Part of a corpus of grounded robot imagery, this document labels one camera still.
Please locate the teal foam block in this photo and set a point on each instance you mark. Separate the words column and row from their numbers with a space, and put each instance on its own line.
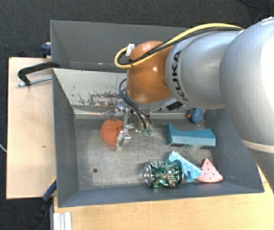
column 192, row 138

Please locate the grey metal bin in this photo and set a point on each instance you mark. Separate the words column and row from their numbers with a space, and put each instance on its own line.
column 117, row 166

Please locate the orange mesh scouring pad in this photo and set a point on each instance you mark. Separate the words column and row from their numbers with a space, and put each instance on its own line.
column 110, row 130

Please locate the blue round toy bird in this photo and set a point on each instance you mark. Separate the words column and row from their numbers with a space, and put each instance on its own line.
column 196, row 116

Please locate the pink toy watermelon slice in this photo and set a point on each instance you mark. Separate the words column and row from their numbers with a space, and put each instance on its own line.
column 208, row 172

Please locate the light blue sponge cloth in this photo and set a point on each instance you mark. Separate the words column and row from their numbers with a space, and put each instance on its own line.
column 189, row 168

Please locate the pale wood board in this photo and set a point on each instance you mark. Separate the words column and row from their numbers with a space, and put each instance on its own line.
column 31, row 128

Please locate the crushed green drink can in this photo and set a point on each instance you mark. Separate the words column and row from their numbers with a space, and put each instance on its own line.
column 164, row 175

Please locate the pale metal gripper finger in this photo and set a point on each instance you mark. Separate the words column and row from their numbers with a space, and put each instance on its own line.
column 125, row 135
column 136, row 124

